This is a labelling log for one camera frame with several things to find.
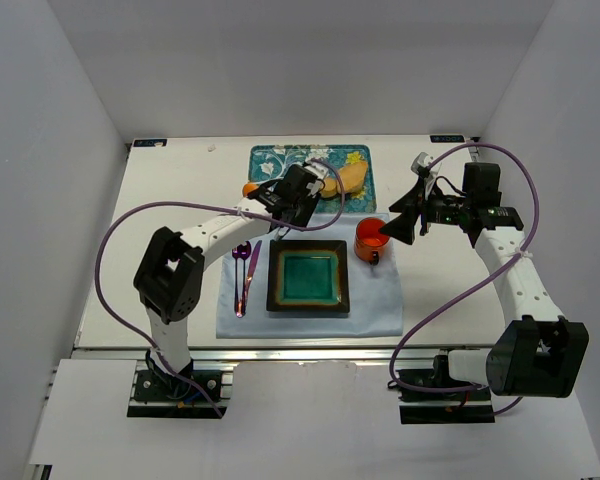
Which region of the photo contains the white foam board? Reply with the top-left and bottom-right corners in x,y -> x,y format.
29,358 -> 600,480

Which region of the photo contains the iridescent purple knife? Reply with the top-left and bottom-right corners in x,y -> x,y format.
241,240 -> 263,315

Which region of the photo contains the orange black mug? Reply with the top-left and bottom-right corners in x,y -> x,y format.
354,217 -> 390,266

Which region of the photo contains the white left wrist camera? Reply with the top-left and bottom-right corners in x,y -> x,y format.
302,159 -> 329,180

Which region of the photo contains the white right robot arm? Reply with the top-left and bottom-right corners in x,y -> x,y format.
380,154 -> 589,398

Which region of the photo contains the small round bread roll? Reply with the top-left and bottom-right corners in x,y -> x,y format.
321,177 -> 339,199

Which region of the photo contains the light blue cloth napkin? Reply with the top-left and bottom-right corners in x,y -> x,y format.
216,213 -> 403,339

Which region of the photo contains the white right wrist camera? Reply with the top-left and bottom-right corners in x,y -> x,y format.
411,152 -> 433,178

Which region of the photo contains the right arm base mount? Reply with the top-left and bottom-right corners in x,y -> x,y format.
387,355 -> 495,425

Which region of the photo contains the blue corner label left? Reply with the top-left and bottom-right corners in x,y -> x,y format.
132,139 -> 167,148

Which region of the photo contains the teal floral tray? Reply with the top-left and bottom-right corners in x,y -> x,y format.
248,144 -> 377,213

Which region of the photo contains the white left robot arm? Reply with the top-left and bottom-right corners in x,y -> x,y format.
133,160 -> 328,383

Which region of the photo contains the blue corner label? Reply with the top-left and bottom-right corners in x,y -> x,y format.
132,139 -> 167,148
429,134 -> 465,143

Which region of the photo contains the blue corner label right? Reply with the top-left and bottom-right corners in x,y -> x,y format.
429,134 -> 465,143

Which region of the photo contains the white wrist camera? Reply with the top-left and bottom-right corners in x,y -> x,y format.
411,152 -> 433,178
302,159 -> 329,180

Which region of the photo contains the square green black plate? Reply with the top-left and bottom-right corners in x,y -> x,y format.
266,240 -> 350,316

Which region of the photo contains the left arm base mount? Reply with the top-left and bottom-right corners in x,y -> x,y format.
126,366 -> 233,420

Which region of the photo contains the purple fork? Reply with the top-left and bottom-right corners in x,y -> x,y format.
231,247 -> 240,315

